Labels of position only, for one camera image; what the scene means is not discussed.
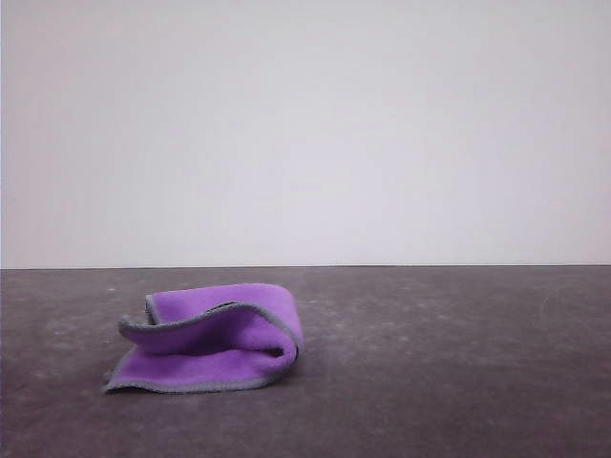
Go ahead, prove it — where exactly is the purple towel with grey hem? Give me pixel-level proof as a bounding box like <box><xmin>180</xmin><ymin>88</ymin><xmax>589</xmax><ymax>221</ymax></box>
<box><xmin>100</xmin><ymin>281</ymin><xmax>306</xmax><ymax>395</ymax></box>

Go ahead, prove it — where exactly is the grey table cloth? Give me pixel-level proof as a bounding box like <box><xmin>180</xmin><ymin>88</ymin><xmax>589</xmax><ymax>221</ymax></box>
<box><xmin>0</xmin><ymin>264</ymin><xmax>611</xmax><ymax>458</ymax></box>

